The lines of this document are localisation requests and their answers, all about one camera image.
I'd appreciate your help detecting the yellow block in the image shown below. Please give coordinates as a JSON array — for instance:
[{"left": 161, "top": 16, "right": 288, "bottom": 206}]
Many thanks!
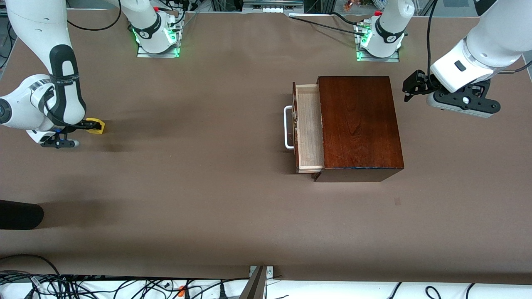
[{"left": 86, "top": 118, "right": 105, "bottom": 135}]

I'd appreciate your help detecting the wooden drawer with white handle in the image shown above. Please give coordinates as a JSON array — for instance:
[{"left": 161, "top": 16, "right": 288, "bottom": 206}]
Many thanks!
[{"left": 284, "top": 82, "right": 325, "bottom": 174}]

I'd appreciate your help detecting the dark brown wooden cabinet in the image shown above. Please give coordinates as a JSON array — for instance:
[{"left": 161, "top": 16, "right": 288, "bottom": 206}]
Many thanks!
[{"left": 312, "top": 76, "right": 404, "bottom": 182}]

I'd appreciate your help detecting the black rounded cylinder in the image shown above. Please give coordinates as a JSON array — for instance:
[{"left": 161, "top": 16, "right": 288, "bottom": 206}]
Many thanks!
[{"left": 0, "top": 200, "right": 44, "bottom": 230}]

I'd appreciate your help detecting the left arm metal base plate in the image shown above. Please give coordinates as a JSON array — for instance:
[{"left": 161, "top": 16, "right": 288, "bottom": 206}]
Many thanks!
[{"left": 356, "top": 23, "right": 400, "bottom": 63}]

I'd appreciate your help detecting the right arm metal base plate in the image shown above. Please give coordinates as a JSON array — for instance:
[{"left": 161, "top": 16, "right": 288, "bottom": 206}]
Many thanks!
[{"left": 137, "top": 25, "right": 180, "bottom": 58}]

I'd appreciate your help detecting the black looping arm cable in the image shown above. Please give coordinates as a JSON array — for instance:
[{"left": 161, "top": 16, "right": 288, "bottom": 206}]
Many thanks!
[{"left": 66, "top": 0, "right": 122, "bottom": 32}]

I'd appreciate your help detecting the long black table cable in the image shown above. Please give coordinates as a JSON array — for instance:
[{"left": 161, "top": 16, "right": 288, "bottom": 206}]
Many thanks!
[{"left": 289, "top": 14, "right": 366, "bottom": 36}]

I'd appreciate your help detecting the tangled black cable bundle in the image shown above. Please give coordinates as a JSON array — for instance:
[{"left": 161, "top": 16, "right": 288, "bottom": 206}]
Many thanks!
[{"left": 0, "top": 254, "right": 250, "bottom": 299}]

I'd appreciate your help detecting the dark metal post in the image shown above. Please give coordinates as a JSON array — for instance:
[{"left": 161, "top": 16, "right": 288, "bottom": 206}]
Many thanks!
[{"left": 239, "top": 266, "right": 266, "bottom": 299}]

